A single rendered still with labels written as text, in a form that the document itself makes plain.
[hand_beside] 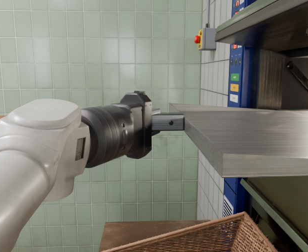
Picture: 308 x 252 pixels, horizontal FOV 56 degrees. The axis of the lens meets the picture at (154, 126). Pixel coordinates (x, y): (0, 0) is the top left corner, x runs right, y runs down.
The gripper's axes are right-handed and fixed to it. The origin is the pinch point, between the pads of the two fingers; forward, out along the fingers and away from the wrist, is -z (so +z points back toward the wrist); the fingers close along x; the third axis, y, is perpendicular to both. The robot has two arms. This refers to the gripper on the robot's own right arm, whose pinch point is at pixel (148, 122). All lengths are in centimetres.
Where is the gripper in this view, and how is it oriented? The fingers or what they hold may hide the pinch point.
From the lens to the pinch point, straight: 57.1
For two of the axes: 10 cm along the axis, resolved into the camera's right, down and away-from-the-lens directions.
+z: -5.3, 1.5, -8.4
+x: 0.0, -9.8, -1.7
